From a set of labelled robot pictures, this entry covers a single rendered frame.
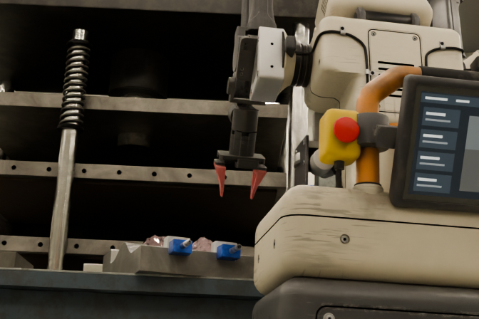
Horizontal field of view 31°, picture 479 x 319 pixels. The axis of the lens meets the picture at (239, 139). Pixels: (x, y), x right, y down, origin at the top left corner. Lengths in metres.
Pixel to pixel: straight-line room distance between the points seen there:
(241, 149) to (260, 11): 0.31
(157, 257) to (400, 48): 0.68
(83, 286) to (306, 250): 0.88
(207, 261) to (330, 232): 0.80
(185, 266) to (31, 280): 0.33
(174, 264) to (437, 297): 0.84
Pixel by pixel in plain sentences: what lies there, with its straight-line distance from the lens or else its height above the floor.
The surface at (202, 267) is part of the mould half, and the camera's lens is 1.90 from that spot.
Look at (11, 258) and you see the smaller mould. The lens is 2.17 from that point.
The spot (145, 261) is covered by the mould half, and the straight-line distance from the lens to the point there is 1.87.
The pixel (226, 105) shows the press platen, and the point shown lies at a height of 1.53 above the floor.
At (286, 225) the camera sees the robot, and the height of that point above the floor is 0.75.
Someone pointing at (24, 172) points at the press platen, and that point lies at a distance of 2.94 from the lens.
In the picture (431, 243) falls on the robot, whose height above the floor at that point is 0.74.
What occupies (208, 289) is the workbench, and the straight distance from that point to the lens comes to 1.90.
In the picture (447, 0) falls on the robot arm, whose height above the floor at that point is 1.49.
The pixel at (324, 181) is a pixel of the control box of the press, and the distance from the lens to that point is 2.94.
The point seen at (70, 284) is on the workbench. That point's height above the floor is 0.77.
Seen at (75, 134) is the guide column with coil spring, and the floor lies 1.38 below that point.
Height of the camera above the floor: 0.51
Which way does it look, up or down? 18 degrees up
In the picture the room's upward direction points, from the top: 3 degrees clockwise
